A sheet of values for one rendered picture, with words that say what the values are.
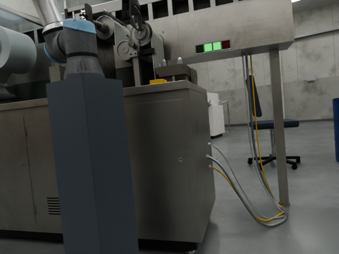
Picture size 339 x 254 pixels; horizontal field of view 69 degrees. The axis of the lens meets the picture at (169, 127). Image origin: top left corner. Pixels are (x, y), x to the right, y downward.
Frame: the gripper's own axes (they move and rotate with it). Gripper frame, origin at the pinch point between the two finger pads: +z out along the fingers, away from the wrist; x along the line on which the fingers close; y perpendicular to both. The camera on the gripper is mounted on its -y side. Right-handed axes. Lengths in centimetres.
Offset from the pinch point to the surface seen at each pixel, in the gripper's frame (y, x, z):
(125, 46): -3.0, 11.4, 8.0
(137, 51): -11.7, 1.1, 7.5
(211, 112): 287, 24, 429
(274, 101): -4, -78, 73
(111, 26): 8.3, 20.2, -0.4
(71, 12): 6.9, 39.6, -14.6
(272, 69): 14, -78, 58
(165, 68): -19.0, -14.3, 16.7
